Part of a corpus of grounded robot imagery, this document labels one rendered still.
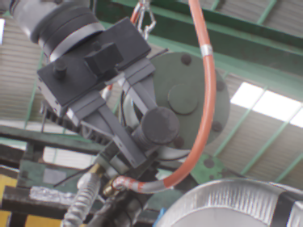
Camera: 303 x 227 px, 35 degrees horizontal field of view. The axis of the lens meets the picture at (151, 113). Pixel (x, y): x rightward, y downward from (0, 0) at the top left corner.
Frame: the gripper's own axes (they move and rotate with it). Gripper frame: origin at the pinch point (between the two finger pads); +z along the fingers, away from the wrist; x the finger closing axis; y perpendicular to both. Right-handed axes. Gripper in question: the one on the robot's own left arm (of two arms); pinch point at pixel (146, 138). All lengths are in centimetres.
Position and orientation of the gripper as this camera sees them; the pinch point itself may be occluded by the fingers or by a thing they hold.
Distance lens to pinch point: 56.5
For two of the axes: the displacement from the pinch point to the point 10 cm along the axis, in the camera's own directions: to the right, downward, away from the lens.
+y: 2.3, -2.6, -9.4
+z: 5.9, 8.0, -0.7
